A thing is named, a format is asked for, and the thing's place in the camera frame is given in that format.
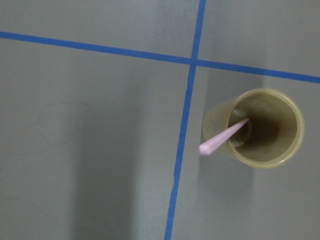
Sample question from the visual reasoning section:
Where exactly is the pink chopstick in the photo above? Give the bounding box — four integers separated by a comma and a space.
198, 117, 249, 156

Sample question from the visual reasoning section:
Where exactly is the yellow-brown plastic cup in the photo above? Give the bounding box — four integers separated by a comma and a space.
201, 88, 305, 169

